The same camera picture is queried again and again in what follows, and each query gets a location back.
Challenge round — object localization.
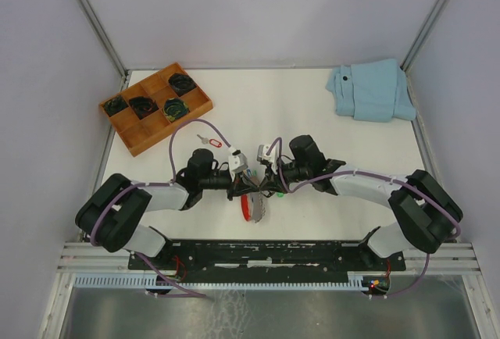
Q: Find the light blue folded cloth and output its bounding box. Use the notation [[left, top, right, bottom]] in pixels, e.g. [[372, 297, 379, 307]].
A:
[[326, 59, 416, 123]]

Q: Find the purple cable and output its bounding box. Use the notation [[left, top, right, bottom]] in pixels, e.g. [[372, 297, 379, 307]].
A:
[[89, 119, 239, 299], [267, 137, 461, 299]]

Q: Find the black yellow rolled band left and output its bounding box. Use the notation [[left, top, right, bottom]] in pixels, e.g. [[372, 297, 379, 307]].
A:
[[102, 95, 128, 117]]

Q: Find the grey cable duct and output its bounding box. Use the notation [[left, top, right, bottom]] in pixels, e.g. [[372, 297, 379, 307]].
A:
[[73, 271, 388, 290]]

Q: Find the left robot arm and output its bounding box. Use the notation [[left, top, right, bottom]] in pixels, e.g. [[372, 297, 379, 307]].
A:
[[75, 148, 259, 269]]

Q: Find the black green rolled band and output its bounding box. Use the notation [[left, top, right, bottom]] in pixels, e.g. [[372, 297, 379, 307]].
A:
[[162, 98, 190, 123]]

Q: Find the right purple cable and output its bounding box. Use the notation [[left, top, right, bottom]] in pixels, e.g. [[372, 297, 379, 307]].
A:
[[267, 137, 461, 299]]

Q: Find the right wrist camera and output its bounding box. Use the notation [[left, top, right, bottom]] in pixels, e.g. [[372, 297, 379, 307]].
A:
[[256, 144, 278, 174]]

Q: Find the key with red tag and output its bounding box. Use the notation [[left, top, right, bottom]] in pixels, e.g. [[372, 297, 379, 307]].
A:
[[197, 134, 223, 148]]

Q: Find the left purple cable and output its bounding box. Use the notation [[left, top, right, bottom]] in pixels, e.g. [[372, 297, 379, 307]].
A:
[[89, 119, 239, 299]]

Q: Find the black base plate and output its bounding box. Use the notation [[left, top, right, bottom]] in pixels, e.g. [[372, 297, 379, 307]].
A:
[[151, 239, 406, 284]]

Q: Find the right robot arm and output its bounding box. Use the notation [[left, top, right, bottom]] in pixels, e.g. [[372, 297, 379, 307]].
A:
[[257, 135, 463, 269]]

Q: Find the wooden compartment tray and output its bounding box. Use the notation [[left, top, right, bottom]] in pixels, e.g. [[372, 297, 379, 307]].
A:
[[99, 62, 213, 157]]

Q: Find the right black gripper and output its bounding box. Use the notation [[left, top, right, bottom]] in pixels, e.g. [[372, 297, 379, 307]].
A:
[[259, 156, 310, 194]]

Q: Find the black rolled band back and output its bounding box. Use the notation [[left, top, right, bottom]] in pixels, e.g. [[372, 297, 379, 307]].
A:
[[168, 73, 197, 97]]

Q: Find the black red rolled band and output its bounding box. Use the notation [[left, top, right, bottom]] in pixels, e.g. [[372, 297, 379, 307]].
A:
[[129, 96, 159, 120]]

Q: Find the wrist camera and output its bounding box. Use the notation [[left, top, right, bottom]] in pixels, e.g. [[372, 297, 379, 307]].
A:
[[256, 144, 278, 174], [227, 147, 248, 174]]

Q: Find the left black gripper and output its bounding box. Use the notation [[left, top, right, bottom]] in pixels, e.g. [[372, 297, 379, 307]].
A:
[[200, 169, 259, 201]]

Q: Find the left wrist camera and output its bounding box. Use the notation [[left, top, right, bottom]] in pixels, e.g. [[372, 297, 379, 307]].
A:
[[227, 147, 248, 174]]

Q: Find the metal key holder red handle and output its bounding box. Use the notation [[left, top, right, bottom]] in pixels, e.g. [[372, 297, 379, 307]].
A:
[[240, 193, 266, 223]]

